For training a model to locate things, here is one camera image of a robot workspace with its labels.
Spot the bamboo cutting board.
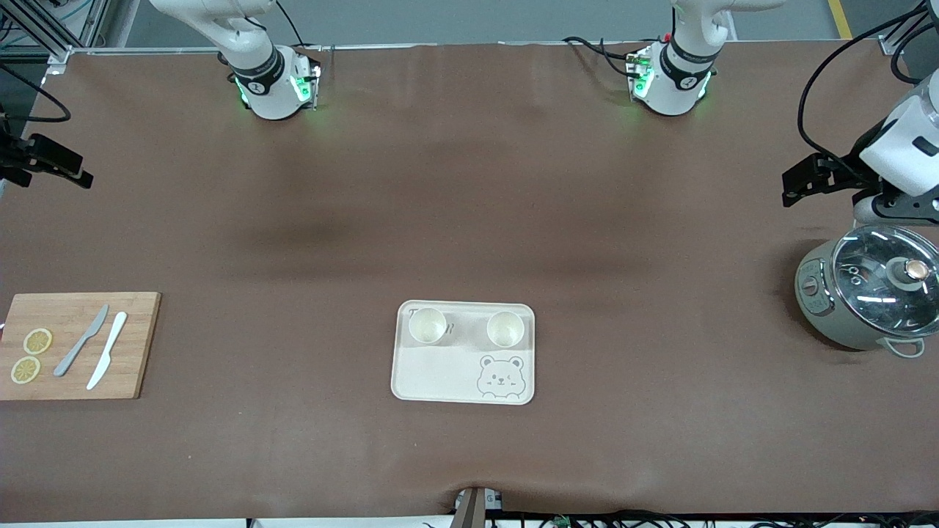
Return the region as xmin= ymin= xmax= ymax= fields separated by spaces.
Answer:
xmin=0 ymin=292 xmax=162 ymax=401

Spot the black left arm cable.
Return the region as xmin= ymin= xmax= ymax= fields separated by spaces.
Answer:
xmin=798 ymin=4 xmax=939 ymax=173

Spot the grey plastic knife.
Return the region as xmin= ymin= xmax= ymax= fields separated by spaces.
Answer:
xmin=54 ymin=304 xmax=109 ymax=378

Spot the cream bear print tray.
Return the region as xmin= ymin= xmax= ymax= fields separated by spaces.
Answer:
xmin=390 ymin=300 xmax=536 ymax=406

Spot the grey-green electric cooking pot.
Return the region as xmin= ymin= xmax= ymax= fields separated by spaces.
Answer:
xmin=794 ymin=224 xmax=939 ymax=359

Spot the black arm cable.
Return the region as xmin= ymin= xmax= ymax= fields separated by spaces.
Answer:
xmin=0 ymin=65 xmax=72 ymax=123
xmin=798 ymin=4 xmax=939 ymax=173

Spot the white plastic knife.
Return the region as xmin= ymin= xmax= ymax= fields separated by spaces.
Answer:
xmin=87 ymin=312 xmax=128 ymax=391

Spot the aluminium camera mount post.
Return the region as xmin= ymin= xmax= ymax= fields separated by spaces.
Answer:
xmin=453 ymin=486 xmax=505 ymax=528

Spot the aluminium frame profile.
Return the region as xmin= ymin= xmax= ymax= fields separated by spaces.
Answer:
xmin=0 ymin=0 xmax=111 ymax=74
xmin=878 ymin=0 xmax=939 ymax=56

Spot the black base power cable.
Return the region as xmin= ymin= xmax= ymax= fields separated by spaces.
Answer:
xmin=563 ymin=35 xmax=640 ymax=78
xmin=275 ymin=0 xmax=310 ymax=49

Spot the white plastic cup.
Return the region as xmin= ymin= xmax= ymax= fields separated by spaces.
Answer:
xmin=486 ymin=311 xmax=526 ymax=349
xmin=408 ymin=307 xmax=449 ymax=345

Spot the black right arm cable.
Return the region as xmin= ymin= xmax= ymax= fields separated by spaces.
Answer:
xmin=0 ymin=65 xmax=72 ymax=123

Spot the glass pot lid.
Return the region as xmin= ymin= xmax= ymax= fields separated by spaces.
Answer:
xmin=831 ymin=224 xmax=939 ymax=338

